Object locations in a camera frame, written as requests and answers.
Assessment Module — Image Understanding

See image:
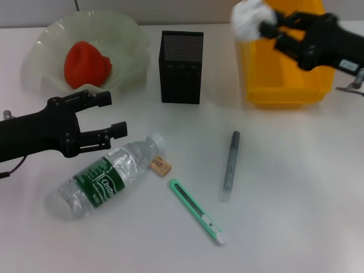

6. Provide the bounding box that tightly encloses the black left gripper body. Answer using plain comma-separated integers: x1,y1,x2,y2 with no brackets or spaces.
0,96,82,164

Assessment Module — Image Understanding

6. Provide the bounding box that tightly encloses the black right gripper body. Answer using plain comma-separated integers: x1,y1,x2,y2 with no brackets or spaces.
295,13,364,77

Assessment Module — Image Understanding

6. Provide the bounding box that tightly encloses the white paper ball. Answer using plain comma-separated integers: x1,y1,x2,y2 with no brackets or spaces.
230,0,278,42

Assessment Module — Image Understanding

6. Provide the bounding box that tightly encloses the clear green-label water bottle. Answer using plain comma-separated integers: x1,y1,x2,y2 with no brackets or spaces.
45,132,166,221

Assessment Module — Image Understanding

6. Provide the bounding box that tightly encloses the mint green utility knife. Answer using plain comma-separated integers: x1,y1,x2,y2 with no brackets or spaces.
169,178,228,246

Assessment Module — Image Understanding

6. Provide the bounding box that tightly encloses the tan eraser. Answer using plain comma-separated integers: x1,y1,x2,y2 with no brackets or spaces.
149,155,173,178

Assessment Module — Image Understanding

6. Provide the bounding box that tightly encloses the pale green glass fruit plate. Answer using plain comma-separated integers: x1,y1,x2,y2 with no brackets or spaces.
21,10,151,99

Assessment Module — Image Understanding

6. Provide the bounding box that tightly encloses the black mesh pen holder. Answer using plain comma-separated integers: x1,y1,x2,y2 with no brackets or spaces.
158,30,204,105

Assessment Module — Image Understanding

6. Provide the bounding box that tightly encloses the grey marker pen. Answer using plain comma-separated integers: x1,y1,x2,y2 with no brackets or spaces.
218,130,241,203

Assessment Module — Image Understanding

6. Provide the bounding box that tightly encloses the yellow plastic bin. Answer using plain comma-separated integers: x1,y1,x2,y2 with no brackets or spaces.
235,0,337,110

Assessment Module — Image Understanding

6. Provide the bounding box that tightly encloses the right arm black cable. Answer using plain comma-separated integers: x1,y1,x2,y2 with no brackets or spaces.
335,68,364,97

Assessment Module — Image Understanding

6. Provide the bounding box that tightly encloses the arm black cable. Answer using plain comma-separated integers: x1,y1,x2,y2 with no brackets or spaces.
335,68,364,97
0,110,28,179

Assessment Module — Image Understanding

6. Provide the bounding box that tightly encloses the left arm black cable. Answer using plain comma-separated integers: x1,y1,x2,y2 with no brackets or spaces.
0,110,28,179

